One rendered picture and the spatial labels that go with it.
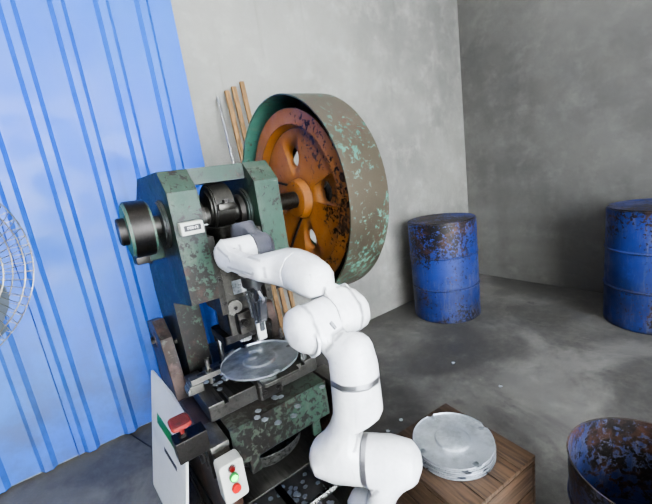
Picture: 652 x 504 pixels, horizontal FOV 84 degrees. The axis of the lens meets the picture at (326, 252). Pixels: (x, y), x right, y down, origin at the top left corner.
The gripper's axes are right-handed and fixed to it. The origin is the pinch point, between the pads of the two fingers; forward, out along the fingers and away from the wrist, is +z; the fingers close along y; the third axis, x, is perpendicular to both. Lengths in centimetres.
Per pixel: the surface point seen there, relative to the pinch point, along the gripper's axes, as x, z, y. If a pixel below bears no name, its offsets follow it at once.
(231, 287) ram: -3.6, -14.4, -11.4
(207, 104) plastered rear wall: 49, -99, -137
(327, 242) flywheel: 36.7, -22.5, -4.9
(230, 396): -14.0, 21.8, -4.3
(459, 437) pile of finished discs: 51, 51, 43
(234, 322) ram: -5.1, -1.3, -11.0
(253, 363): -3.5, 13.5, -4.2
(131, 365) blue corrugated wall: -32, 53, -130
